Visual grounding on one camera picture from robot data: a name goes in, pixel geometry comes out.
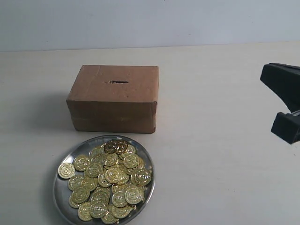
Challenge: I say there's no brown cardboard slot box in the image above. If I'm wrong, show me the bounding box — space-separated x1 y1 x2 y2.
66 65 159 134

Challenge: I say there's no gold coin right large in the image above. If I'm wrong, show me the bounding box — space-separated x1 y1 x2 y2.
130 168 152 186

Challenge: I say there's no gold coin upper right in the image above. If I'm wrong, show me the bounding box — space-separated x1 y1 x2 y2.
123 154 139 169

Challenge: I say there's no gold coin front right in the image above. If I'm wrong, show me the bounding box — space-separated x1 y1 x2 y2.
124 187 144 205

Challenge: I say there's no dark gold coin top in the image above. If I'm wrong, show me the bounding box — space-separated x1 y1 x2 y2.
104 139 128 154

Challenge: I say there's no gold coin front centre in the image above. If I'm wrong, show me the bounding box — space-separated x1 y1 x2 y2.
112 190 128 208

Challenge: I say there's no gold coin bottom centre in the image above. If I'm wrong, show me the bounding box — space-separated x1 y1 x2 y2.
90 202 108 218

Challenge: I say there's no gold coin upper left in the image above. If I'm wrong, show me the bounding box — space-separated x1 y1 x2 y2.
73 154 91 172

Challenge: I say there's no gold coin left lower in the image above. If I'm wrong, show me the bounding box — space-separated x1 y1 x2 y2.
71 186 90 203

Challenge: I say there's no gold coin bottom left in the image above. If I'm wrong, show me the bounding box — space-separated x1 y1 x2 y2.
77 202 92 221

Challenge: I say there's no gold coin far left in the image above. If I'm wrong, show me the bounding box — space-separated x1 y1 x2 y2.
58 163 75 179

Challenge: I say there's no round steel plate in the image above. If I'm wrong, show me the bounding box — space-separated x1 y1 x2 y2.
52 135 155 225

